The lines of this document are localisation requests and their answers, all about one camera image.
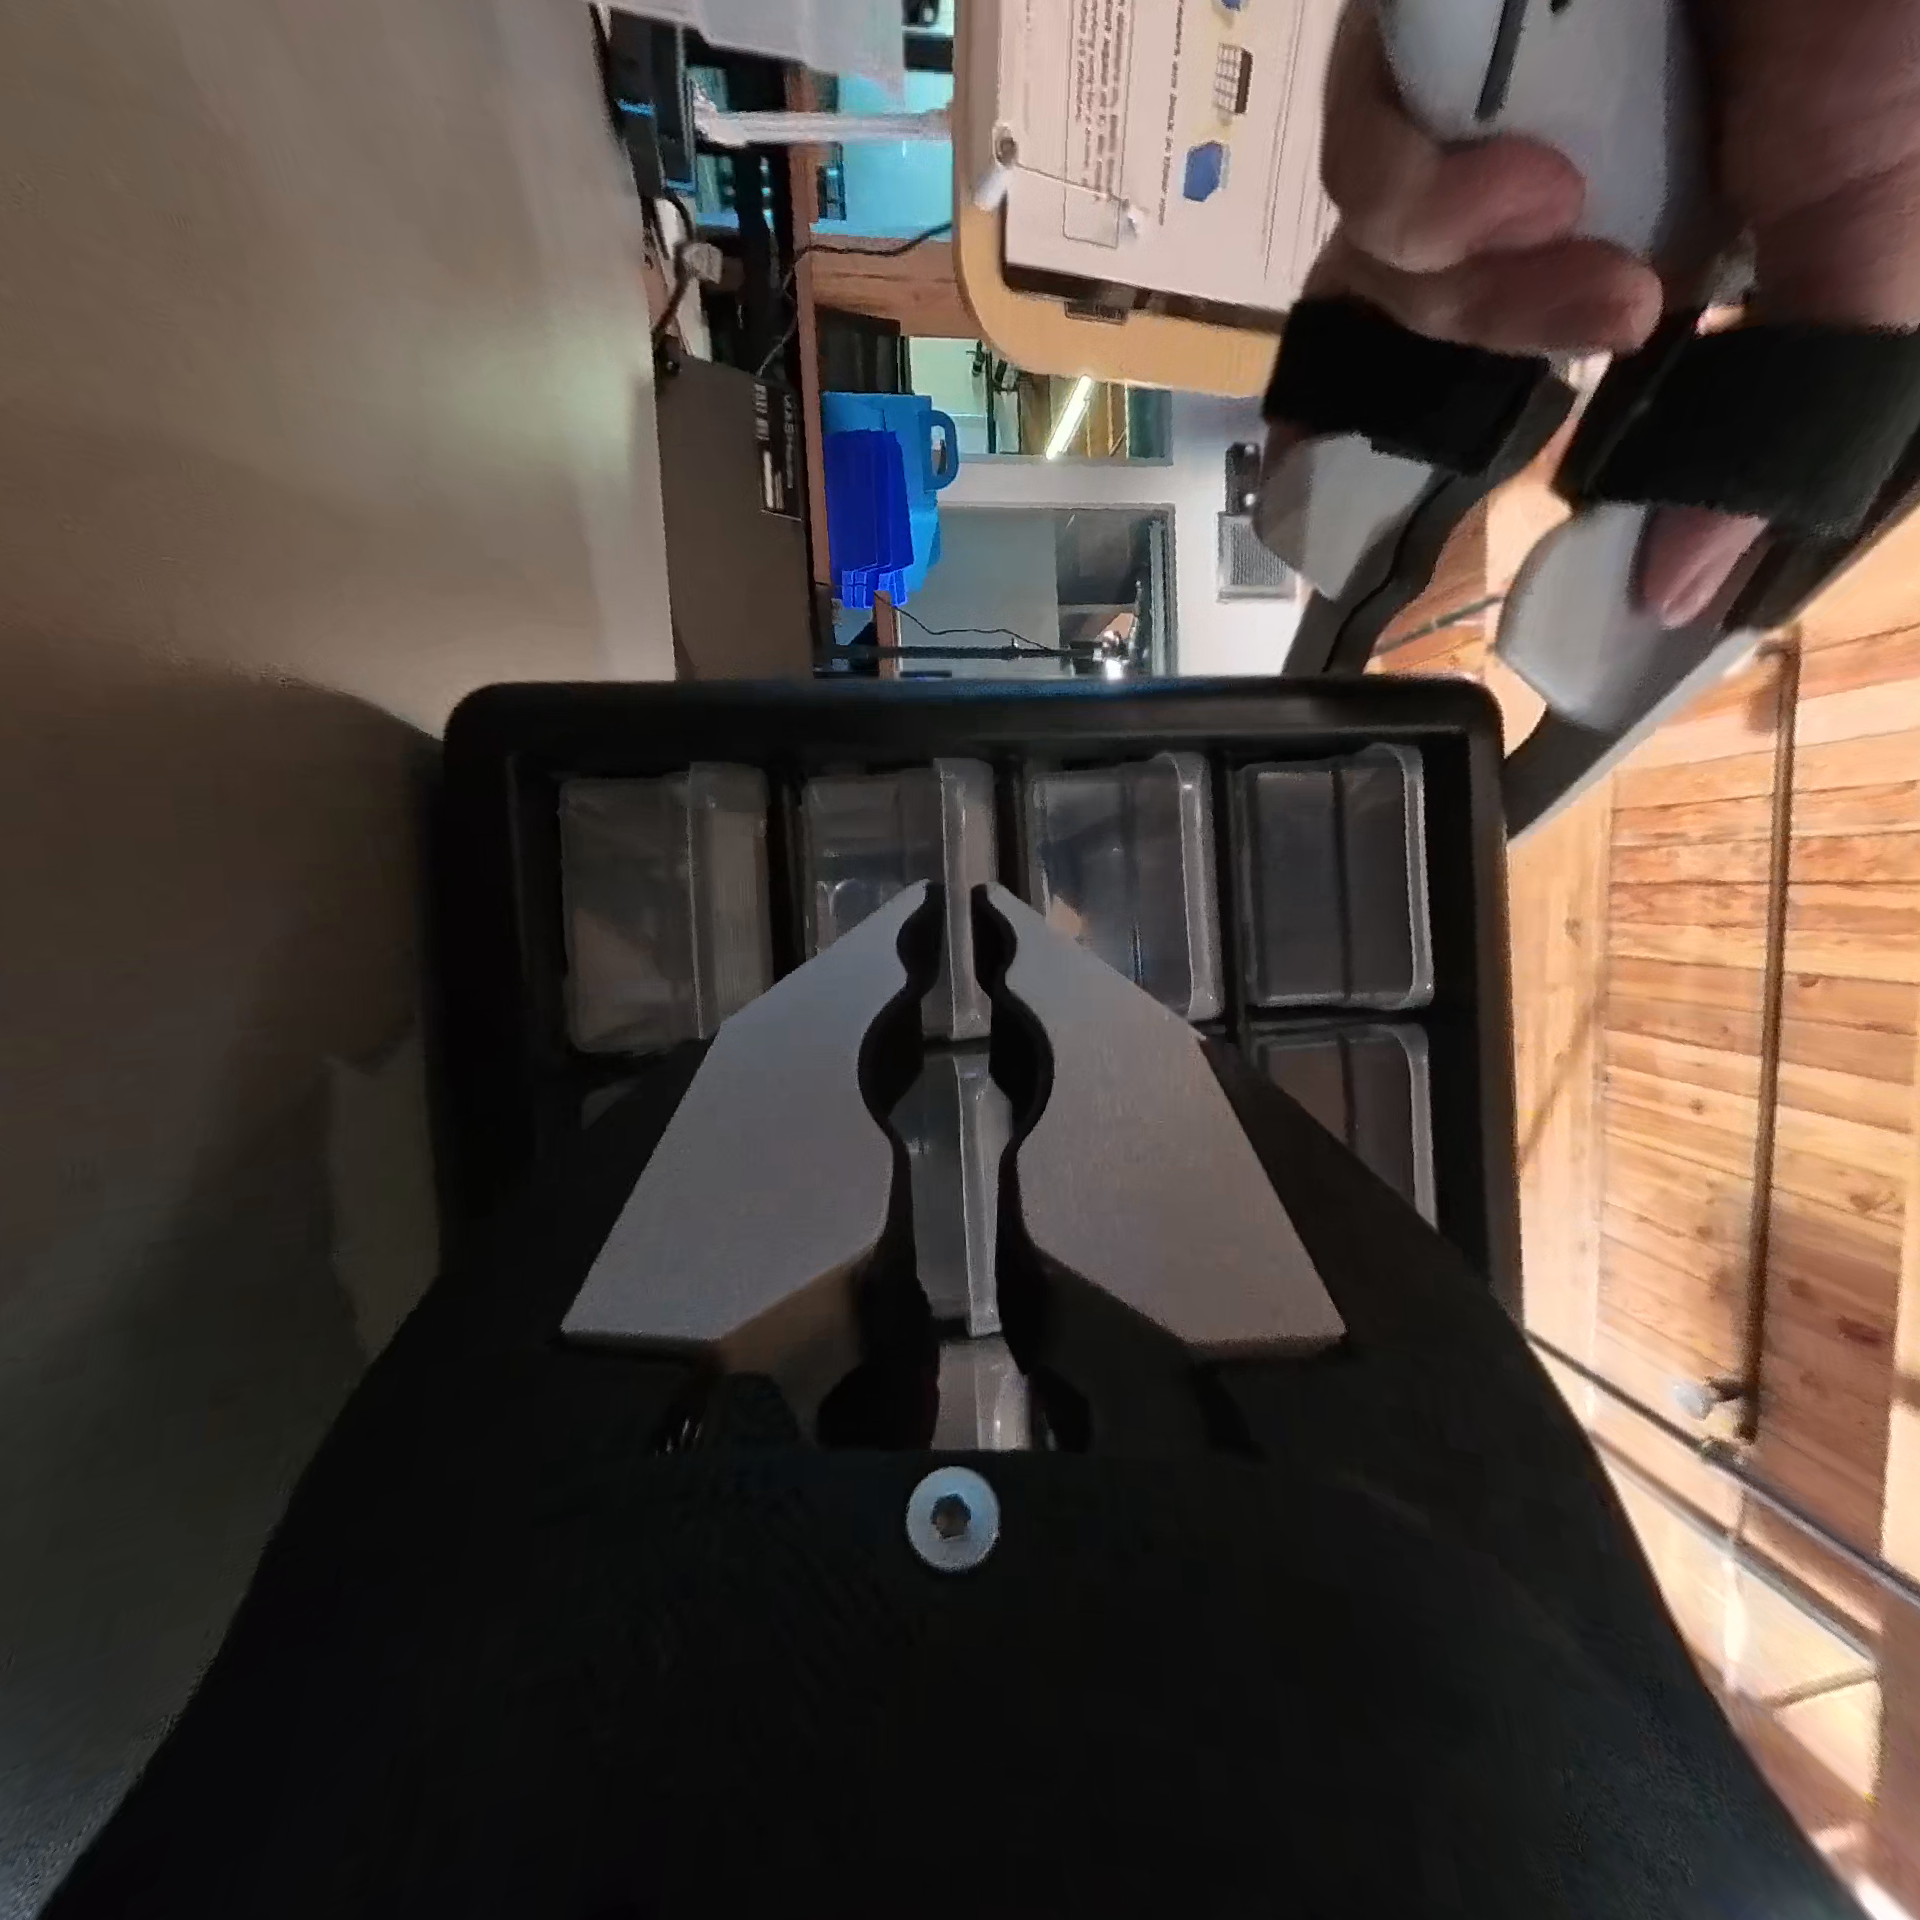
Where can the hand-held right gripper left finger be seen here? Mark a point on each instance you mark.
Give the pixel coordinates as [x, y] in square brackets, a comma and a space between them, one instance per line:
[735, 1200]

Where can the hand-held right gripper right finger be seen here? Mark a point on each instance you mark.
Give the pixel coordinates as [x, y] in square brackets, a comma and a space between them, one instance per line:
[1171, 1200]

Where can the black drawer cabinet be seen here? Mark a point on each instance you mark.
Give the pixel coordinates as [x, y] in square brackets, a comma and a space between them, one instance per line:
[480, 1051]

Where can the rows of small clear drawers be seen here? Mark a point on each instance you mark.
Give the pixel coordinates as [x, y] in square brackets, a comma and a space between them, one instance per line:
[1336, 886]

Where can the person's left hand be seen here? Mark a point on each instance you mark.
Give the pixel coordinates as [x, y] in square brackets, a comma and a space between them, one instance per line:
[1501, 254]

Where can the wooden instruction board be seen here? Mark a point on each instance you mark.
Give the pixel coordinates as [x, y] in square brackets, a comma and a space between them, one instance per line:
[1171, 150]

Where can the wooden pillar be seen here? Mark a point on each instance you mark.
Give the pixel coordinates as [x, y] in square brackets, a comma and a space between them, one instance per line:
[886, 285]

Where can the stack of blue bins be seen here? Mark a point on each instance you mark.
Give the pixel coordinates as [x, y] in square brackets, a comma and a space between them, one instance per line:
[862, 511]

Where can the white wall vent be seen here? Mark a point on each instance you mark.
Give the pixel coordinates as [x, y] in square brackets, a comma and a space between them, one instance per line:
[1256, 557]

